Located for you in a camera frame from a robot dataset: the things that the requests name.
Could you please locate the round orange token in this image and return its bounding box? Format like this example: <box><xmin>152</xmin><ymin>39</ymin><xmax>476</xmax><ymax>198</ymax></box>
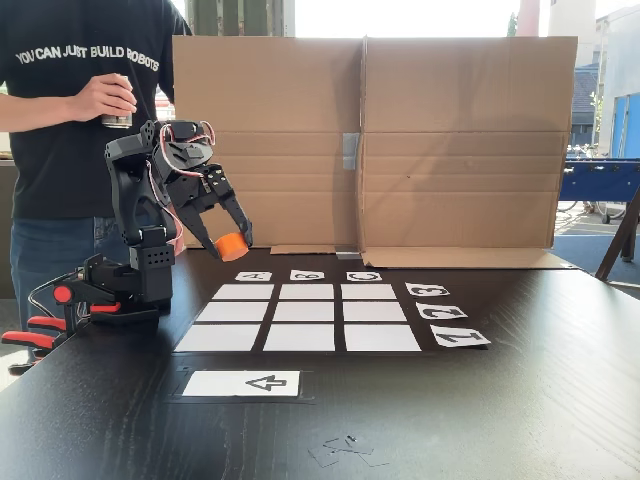
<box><xmin>214</xmin><ymin>232</ymin><xmax>250</xmax><ymax>264</ymax></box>

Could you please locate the silver drink can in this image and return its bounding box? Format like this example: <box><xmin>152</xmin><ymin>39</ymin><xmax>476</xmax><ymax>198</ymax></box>
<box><xmin>101</xmin><ymin>74</ymin><xmax>134</xmax><ymax>130</ymax></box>

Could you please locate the white nine-square grid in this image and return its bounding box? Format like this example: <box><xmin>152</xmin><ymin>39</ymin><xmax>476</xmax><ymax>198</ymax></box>
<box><xmin>172</xmin><ymin>282</ymin><xmax>424</xmax><ymax>355</ymax></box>

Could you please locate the person's right hand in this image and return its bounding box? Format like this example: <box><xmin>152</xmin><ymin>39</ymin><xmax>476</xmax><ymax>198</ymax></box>
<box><xmin>74</xmin><ymin>73</ymin><xmax>139</xmax><ymax>124</ymax></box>

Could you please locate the brown cardboard box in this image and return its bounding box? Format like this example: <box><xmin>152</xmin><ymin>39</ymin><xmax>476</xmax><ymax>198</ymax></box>
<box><xmin>358</xmin><ymin>33</ymin><xmax>579</xmax><ymax>271</ymax></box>
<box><xmin>171</xmin><ymin>34</ymin><xmax>369</xmax><ymax>256</ymax></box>

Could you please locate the person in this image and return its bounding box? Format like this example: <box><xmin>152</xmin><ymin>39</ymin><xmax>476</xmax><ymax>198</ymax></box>
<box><xmin>0</xmin><ymin>0</ymin><xmax>194</xmax><ymax>361</ymax></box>

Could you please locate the red and black clamp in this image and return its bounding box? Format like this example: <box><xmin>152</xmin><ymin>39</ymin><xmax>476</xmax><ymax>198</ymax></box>
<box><xmin>0</xmin><ymin>282</ymin><xmax>161</xmax><ymax>377</ymax></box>

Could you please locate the white arrow paper sheet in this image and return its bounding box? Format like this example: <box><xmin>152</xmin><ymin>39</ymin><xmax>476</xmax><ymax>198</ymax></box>
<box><xmin>181</xmin><ymin>369</ymin><xmax>301</xmax><ymax>399</ymax></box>

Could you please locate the paper sheet number 3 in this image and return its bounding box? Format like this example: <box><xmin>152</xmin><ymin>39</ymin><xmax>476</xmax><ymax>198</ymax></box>
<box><xmin>404</xmin><ymin>282</ymin><xmax>451</xmax><ymax>298</ymax></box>

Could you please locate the paper sheet number 2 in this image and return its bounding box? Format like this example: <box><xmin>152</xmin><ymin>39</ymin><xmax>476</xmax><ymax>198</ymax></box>
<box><xmin>415</xmin><ymin>301</ymin><xmax>470</xmax><ymax>321</ymax></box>

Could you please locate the paper sheet number 1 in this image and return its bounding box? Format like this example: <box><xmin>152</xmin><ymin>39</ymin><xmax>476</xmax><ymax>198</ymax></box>
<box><xmin>429</xmin><ymin>327</ymin><xmax>493</xmax><ymax>349</ymax></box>

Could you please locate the blue foosball table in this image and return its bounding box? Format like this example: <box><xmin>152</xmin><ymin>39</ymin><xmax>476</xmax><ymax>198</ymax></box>
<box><xmin>558</xmin><ymin>157</ymin><xmax>640</xmax><ymax>226</ymax></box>

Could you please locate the black trestle leg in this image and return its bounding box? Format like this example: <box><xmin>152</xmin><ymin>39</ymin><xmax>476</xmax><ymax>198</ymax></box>
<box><xmin>594</xmin><ymin>189</ymin><xmax>640</xmax><ymax>284</ymax></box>

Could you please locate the robot base cable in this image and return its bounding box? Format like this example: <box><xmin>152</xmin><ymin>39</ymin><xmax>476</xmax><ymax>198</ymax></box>
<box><xmin>27</xmin><ymin>272</ymin><xmax>86</xmax><ymax>314</ymax></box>

